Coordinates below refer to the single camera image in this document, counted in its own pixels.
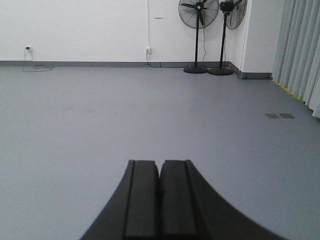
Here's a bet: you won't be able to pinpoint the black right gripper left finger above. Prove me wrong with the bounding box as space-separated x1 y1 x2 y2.
82 160 159 240

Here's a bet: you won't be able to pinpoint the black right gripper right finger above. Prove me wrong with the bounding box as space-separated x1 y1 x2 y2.
160 160 283 240

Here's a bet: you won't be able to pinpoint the grey floor hatch plates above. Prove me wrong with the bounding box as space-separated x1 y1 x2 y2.
264 113 295 119

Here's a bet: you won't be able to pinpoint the grey pleated curtain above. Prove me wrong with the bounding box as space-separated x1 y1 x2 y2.
272 0 320 118

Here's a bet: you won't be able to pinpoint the white wall power outlet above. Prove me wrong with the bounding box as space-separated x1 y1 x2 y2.
145 46 152 54

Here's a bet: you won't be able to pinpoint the black pedestal fan left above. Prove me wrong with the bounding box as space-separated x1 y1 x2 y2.
178 0 219 74

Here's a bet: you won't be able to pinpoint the black pedestal fan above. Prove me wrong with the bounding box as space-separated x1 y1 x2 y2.
208 0 248 76
178 0 219 74

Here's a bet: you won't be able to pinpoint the white plug adapter with cable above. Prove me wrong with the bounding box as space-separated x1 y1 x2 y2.
21 45 54 73

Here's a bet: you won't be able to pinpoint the black pedestal fan right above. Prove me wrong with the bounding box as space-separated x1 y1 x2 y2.
208 0 248 76

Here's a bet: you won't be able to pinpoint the white wall cable conduit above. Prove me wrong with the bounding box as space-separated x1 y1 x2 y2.
147 0 151 48

